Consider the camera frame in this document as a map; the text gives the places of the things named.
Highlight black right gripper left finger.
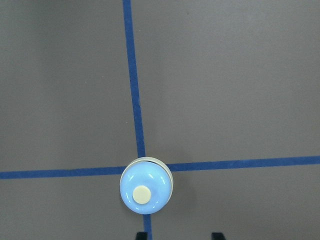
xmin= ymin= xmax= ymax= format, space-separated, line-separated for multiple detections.
xmin=135 ymin=231 xmax=148 ymax=240

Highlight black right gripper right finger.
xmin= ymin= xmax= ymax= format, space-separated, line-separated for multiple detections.
xmin=211 ymin=232 xmax=225 ymax=240

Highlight blue and cream call bell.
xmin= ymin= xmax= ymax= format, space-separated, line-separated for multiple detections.
xmin=119 ymin=157 xmax=174 ymax=215

